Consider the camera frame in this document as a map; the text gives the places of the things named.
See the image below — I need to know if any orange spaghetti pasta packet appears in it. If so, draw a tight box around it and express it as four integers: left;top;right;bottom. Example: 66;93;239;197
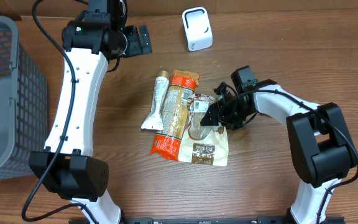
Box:
150;70;200;161

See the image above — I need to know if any white barcode scanner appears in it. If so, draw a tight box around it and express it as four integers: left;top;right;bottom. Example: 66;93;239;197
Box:
181;7;213;52

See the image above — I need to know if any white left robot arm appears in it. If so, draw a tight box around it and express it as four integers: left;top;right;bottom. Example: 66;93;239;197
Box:
29;1;152;224

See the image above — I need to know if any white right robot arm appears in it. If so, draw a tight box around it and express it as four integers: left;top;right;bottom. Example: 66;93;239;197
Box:
200;66;358;223

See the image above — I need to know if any white gold-capped tube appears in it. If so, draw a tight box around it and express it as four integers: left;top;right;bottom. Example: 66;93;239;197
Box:
141;70;170;131

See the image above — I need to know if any grey plastic mesh basket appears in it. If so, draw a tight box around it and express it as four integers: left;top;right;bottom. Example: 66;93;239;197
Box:
0;16;49;180

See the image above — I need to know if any beige brown snack pouch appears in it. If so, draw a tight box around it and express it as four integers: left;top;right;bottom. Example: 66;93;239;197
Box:
178;93;229;167

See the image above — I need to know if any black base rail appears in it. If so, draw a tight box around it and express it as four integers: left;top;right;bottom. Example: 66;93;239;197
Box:
68;216;345;224

